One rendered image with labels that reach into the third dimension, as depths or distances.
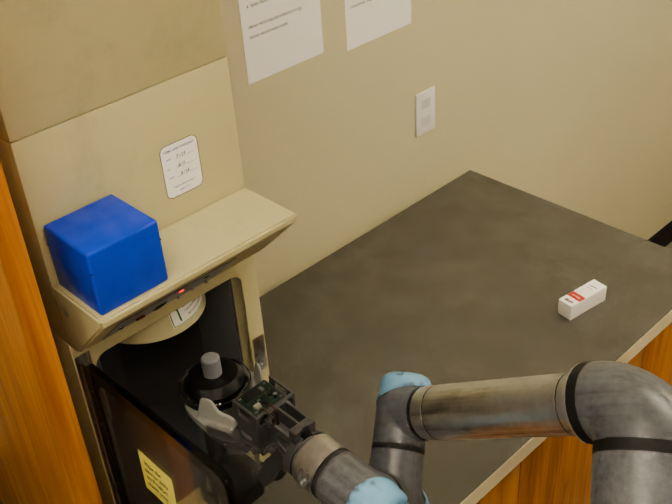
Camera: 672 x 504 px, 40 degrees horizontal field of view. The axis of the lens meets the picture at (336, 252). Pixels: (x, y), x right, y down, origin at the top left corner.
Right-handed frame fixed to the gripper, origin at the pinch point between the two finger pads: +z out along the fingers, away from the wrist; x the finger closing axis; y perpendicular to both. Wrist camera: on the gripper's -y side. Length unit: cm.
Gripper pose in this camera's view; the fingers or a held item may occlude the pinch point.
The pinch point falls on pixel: (217, 393)
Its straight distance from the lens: 141.2
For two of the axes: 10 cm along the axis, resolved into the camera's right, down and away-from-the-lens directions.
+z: -7.0, -4.1, 5.8
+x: -7.1, 4.3, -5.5
